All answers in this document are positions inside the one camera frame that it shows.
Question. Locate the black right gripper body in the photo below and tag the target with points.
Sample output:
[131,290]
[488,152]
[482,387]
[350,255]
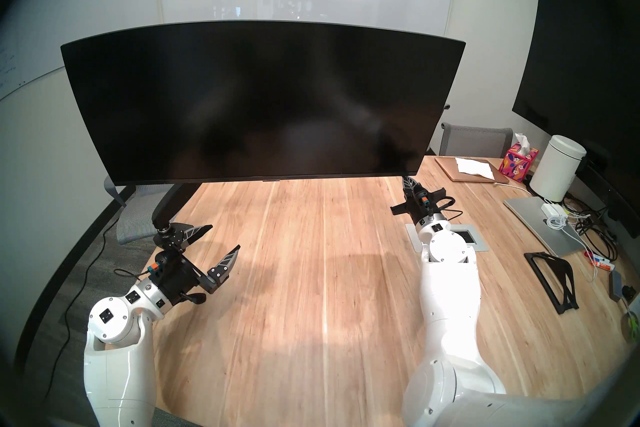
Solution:
[407,207]

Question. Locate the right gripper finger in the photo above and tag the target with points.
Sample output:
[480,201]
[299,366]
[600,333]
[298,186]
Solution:
[409,188]
[417,188]

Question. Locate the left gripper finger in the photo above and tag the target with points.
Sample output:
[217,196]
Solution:
[192,232]
[225,266]

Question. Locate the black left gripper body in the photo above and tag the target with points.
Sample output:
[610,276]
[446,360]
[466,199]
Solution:
[182,281]

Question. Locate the curved black Samsung monitor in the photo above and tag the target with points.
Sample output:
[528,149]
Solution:
[260,98]

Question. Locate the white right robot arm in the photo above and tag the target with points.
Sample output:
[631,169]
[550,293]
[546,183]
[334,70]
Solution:
[450,296]

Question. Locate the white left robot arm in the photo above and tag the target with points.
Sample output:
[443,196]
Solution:
[117,366]

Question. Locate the grey mesh office chair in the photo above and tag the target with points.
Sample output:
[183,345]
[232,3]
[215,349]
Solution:
[135,216]
[446,106]
[475,141]

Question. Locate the white paper napkin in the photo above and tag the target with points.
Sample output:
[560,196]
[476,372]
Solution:
[472,166]

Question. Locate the silver table outlet panel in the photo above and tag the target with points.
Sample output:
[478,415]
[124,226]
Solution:
[475,237]

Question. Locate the colourful pink tissue box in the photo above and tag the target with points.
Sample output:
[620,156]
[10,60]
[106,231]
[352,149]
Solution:
[520,163]

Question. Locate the silver closed laptop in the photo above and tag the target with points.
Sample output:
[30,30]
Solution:
[535,221]

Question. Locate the white power adapter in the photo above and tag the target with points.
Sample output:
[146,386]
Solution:
[552,209]

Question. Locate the white cylindrical canister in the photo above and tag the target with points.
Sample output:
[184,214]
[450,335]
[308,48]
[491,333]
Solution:
[555,166]

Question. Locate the black laptop stand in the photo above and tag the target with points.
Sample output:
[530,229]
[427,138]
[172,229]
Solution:
[555,281]

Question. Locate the white red marker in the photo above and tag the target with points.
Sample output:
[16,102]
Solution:
[602,262]

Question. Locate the grey adapter box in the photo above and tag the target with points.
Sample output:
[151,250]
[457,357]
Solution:
[616,285]

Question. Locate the green yellow small object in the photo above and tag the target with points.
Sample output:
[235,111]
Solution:
[631,326]

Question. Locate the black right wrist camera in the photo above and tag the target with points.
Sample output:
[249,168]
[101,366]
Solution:
[425,201]

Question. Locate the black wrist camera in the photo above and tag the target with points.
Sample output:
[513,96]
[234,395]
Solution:
[425,201]
[161,263]

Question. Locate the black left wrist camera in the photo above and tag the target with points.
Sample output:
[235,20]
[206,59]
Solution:
[161,263]

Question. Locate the large black wall television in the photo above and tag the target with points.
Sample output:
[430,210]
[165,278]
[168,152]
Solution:
[580,56]

